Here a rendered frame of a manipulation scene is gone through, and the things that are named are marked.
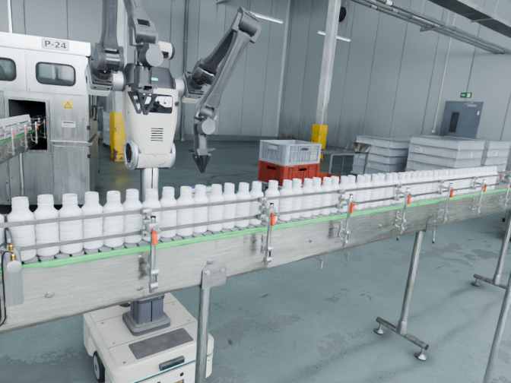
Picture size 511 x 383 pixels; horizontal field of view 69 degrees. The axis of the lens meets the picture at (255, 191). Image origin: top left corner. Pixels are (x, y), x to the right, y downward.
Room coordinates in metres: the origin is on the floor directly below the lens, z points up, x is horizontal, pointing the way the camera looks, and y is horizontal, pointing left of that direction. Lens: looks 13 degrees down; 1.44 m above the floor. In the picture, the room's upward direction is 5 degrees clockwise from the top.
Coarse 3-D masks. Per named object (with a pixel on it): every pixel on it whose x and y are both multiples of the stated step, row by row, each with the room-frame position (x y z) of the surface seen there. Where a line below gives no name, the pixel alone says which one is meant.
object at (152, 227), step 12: (444, 180) 2.18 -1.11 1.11; (504, 180) 2.71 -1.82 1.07; (396, 192) 1.90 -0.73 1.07; (408, 192) 1.85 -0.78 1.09; (336, 204) 1.63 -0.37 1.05; (348, 204) 1.57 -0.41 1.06; (480, 204) 2.40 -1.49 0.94; (504, 204) 2.68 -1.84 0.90; (144, 216) 1.07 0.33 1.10; (264, 216) 1.35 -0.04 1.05; (348, 216) 1.58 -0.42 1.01; (396, 216) 1.90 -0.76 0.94; (444, 216) 2.13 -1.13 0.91; (156, 228) 1.02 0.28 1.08; (156, 240) 1.02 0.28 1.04; (264, 240) 1.36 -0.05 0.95; (348, 240) 1.59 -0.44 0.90; (264, 252) 1.36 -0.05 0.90; (264, 264) 1.31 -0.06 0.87; (156, 276) 1.04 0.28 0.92; (156, 288) 1.04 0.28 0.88
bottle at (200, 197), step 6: (198, 186) 1.27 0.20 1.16; (204, 186) 1.26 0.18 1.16; (198, 192) 1.23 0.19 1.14; (204, 192) 1.24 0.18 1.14; (198, 198) 1.23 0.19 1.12; (204, 198) 1.23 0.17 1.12; (198, 210) 1.22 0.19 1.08; (204, 210) 1.23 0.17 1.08; (198, 216) 1.22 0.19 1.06; (204, 216) 1.23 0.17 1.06; (198, 222) 1.22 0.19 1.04; (198, 228) 1.22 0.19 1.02; (204, 228) 1.23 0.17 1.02
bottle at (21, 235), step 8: (16, 200) 0.90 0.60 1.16; (24, 200) 0.91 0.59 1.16; (16, 208) 0.90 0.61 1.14; (24, 208) 0.91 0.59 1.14; (8, 216) 0.90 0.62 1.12; (16, 216) 0.90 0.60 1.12; (24, 216) 0.91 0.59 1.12; (32, 216) 0.92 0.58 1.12; (16, 232) 0.89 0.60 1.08; (24, 232) 0.90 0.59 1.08; (32, 232) 0.92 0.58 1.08; (16, 240) 0.89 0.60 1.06; (24, 240) 0.90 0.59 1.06; (32, 240) 0.92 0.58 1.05; (24, 256) 0.90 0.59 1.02; (32, 256) 0.91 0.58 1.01
